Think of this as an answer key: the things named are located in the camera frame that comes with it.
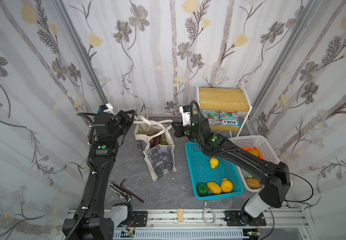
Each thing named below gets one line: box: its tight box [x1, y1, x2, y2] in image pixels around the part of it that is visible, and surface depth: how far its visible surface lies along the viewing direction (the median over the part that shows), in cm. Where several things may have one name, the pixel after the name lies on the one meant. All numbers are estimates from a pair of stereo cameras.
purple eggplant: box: [149, 134, 161, 148], surface depth 94 cm
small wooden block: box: [177, 208, 184, 222], surface depth 76 cm
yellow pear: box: [220, 177, 234, 193], surface depth 82 cm
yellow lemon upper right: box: [210, 157, 219, 169], surface depth 92 cm
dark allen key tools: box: [107, 178, 144, 203], surface depth 84 cm
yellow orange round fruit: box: [248, 148, 259, 157], surface depth 95 cm
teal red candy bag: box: [200, 109, 227, 126], surface depth 97 cm
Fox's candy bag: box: [219, 110, 241, 127], surface depth 97 cm
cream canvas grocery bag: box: [133, 112, 177, 182], surface depth 75 cm
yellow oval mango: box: [207, 181, 222, 195], surface depth 82 cm
